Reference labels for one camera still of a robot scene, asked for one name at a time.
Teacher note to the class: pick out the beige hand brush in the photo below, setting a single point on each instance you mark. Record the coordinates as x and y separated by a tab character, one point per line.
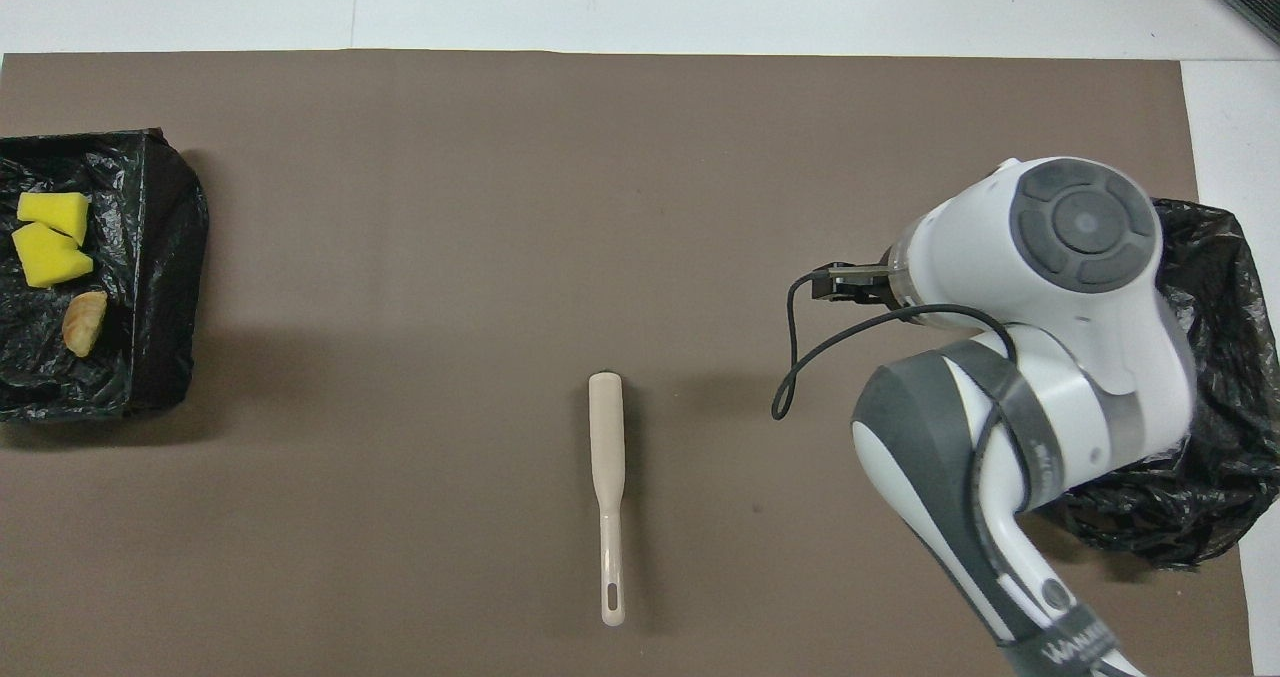
607	427

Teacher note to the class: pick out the beige cracker piece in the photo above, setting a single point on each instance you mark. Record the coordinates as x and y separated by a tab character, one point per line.
85	324

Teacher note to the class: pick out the yellow sponge piece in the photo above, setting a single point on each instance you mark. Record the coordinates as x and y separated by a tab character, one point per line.
48	260
58	212

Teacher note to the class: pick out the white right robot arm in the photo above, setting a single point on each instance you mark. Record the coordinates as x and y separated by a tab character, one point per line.
1060	287

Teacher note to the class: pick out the bin lined with black bag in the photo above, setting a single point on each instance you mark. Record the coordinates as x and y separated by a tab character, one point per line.
1220	457
150	257

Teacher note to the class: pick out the brown table mat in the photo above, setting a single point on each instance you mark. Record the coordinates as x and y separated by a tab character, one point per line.
640	117

